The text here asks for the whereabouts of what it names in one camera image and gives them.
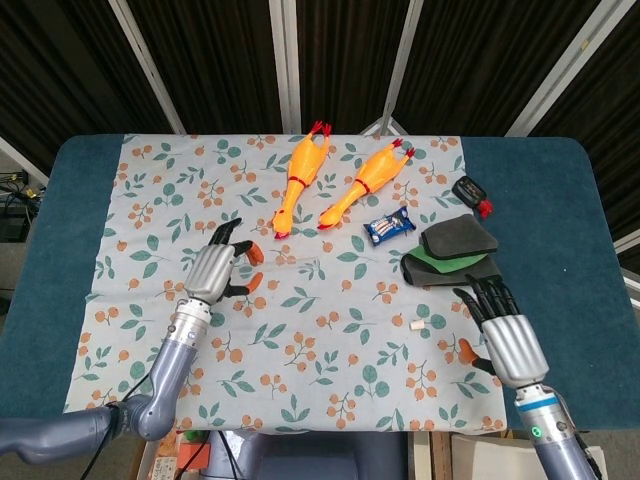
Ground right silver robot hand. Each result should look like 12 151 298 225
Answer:
452 273 550 389

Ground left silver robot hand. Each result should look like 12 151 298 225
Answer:
184 217 265 306

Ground white box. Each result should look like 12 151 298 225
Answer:
449 432 544 480

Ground grey and green folded cloth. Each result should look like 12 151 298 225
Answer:
400 244 503 292

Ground floral leaf print tablecloth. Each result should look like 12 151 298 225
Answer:
59 132 509 434

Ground dark blue table mat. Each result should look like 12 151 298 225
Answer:
0 133 640 435

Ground long orange rubber chicken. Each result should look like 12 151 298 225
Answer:
272 120 333 240

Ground small black digital timer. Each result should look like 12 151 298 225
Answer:
451 175 486 205

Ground blue snack packet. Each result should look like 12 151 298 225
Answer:
362 206 417 247

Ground orange block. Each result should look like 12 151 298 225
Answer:
178 442 211 471

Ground short orange rubber chicken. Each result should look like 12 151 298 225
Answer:
317 138 416 232

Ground brown cardboard box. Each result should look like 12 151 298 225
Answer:
132 429 214 480

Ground grey-blue robot torso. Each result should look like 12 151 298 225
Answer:
209 429 409 480

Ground dark white-framed partition screen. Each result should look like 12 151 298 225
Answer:
0 0 640 251

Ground white stand legs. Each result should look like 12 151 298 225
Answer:
359 102 407 137

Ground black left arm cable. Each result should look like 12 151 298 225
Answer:
89 372 154 480

